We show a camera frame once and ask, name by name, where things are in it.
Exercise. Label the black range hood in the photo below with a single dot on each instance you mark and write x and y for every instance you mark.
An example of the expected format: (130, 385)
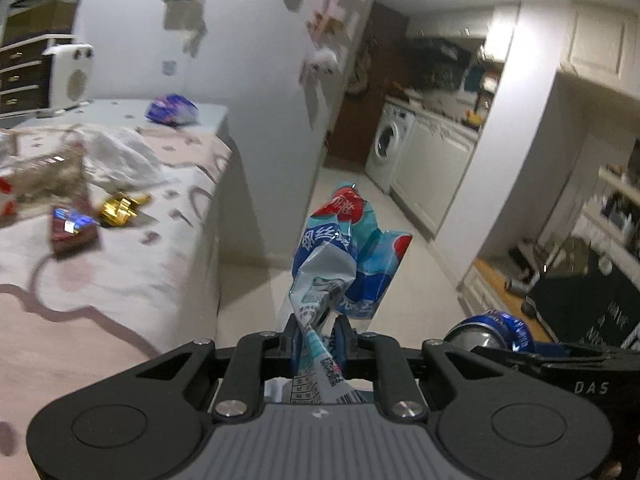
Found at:
(440, 57)

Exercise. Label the white washing machine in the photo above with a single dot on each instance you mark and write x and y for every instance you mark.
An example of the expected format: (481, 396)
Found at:
(392, 145)

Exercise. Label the wall socket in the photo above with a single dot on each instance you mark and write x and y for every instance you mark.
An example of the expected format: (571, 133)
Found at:
(169, 67)

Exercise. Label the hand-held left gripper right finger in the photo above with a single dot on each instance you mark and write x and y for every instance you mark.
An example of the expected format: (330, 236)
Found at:
(343, 350)

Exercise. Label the dark brown door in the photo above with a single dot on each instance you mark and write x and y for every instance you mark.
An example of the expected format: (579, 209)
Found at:
(350, 120)

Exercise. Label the white drawer cabinet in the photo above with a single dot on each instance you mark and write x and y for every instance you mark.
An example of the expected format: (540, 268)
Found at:
(22, 72)

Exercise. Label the glass tank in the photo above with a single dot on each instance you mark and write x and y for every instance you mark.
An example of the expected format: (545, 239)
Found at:
(40, 17)

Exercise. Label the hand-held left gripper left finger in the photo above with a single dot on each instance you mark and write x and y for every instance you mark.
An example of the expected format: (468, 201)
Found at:
(289, 347)

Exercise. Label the light blue table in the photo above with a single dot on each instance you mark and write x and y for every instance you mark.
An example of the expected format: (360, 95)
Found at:
(115, 110)

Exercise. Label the dark red snack wrapper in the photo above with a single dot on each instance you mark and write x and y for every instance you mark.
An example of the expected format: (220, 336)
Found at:
(72, 230)

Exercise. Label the yellow container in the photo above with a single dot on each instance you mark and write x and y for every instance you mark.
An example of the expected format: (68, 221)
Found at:
(475, 119)

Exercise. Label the purple snack bag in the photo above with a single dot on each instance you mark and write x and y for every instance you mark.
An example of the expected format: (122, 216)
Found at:
(171, 110)

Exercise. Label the blue drink can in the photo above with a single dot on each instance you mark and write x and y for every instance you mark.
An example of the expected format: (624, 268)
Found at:
(500, 332)

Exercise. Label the grey wall organiser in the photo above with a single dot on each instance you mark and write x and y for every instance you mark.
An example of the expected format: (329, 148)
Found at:
(182, 12)

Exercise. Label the white electric heater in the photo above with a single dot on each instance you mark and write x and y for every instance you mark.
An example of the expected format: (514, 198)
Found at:
(70, 77)

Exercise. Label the gold foil wrapper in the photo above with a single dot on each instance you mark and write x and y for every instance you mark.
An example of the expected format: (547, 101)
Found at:
(120, 208)

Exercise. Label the white plush toy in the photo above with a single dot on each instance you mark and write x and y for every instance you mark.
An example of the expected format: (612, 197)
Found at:
(321, 60)

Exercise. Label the white kitchen base cabinets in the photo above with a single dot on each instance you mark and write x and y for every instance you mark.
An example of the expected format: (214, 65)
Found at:
(435, 170)

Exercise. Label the blue snack wrapper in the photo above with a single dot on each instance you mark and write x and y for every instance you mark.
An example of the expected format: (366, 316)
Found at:
(330, 270)

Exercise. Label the pink and white printed blanket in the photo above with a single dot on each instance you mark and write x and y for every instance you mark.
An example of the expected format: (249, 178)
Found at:
(150, 260)

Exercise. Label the white wall cabinet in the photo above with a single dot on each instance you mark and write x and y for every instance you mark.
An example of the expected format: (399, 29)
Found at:
(602, 45)

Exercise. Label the pink wall ornaments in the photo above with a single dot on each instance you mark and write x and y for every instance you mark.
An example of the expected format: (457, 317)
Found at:
(332, 0)

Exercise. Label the white plastic bag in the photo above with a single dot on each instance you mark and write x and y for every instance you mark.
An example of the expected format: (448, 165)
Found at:
(122, 155)

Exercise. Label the black printed bin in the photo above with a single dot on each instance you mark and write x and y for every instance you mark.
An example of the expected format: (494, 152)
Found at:
(580, 300)

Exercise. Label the hanging tote bag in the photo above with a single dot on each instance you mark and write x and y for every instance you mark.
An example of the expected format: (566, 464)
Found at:
(361, 60)

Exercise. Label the white shelf with bottles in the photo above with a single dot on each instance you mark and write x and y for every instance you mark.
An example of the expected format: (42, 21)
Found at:
(617, 200)

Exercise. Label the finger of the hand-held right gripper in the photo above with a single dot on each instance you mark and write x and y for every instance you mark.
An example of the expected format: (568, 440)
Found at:
(575, 349)
(540, 361)

